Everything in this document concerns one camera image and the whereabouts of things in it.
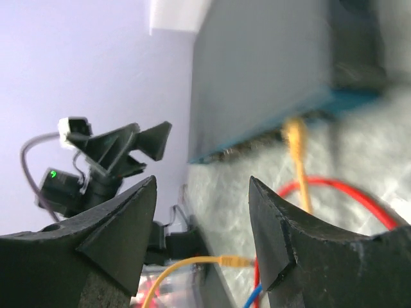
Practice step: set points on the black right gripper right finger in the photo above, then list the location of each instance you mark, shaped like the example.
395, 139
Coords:
306, 262

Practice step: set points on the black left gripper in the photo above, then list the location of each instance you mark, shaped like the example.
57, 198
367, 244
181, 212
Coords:
108, 156

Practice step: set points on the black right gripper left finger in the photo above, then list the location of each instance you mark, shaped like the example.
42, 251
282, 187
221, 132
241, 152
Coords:
93, 259

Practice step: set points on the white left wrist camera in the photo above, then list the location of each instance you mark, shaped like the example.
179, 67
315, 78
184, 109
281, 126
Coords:
69, 125

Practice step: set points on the black network switch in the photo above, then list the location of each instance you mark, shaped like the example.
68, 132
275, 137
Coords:
257, 63

